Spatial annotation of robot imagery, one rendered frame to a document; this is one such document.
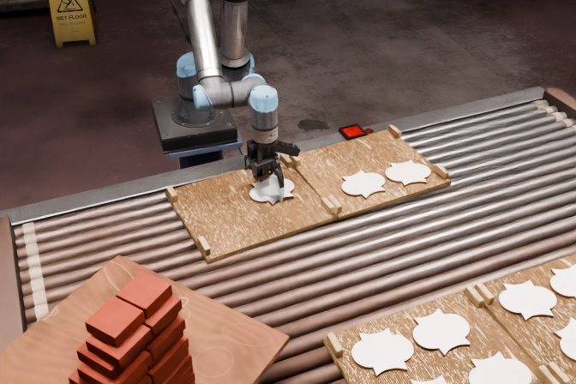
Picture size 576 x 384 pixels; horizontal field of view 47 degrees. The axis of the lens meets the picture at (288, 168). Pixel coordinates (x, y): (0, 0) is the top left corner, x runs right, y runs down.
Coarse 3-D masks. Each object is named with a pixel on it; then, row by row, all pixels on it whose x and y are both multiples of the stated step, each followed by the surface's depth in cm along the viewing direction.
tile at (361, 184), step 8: (352, 176) 207; (360, 176) 207; (368, 176) 207; (376, 176) 207; (344, 184) 204; (352, 184) 204; (360, 184) 204; (368, 184) 204; (376, 184) 204; (344, 192) 201; (352, 192) 200; (360, 192) 200; (368, 192) 200; (376, 192) 201; (384, 192) 202
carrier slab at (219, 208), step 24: (288, 168) 213; (192, 192) 202; (216, 192) 202; (240, 192) 202; (312, 192) 202; (192, 216) 192; (216, 216) 192; (240, 216) 192; (264, 216) 192; (288, 216) 192; (312, 216) 192; (336, 216) 193; (216, 240) 184; (240, 240) 184; (264, 240) 184
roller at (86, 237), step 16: (560, 112) 245; (512, 128) 237; (528, 128) 239; (432, 144) 228; (448, 144) 228; (464, 144) 230; (128, 224) 192; (144, 224) 193; (64, 240) 186; (80, 240) 187
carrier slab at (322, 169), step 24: (336, 144) 224; (360, 144) 224; (384, 144) 224; (408, 144) 224; (312, 168) 213; (336, 168) 213; (360, 168) 213; (384, 168) 213; (432, 168) 213; (336, 192) 202; (408, 192) 202
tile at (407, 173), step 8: (392, 168) 211; (400, 168) 211; (408, 168) 211; (416, 168) 211; (424, 168) 211; (392, 176) 207; (400, 176) 207; (408, 176) 207; (416, 176) 207; (424, 176) 207; (408, 184) 205
